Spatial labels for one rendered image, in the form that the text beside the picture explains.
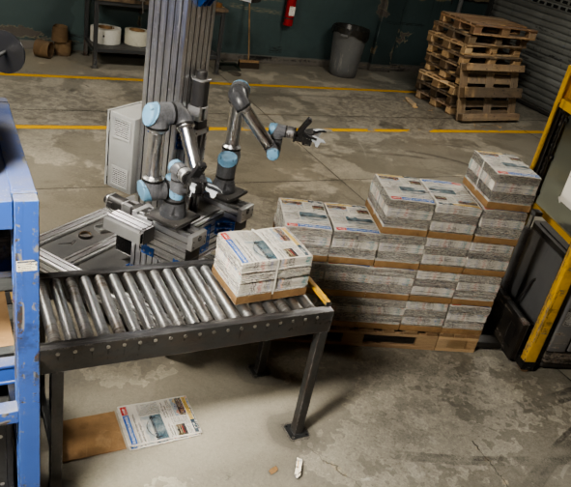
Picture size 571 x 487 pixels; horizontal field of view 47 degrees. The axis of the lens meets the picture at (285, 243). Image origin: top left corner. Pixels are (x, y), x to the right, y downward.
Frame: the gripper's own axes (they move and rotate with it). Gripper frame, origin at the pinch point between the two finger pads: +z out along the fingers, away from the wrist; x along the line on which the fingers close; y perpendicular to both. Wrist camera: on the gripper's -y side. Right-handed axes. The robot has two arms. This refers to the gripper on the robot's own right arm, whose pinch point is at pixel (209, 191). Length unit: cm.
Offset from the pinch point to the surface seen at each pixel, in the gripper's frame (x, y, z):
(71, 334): 64, 53, 25
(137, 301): 31, 49, 13
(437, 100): -633, 27, -408
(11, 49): 82, -42, -37
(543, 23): -831, -119, -422
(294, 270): -34, 23, 34
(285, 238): -37.7, 15.3, 17.6
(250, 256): -12.3, 19.0, 27.0
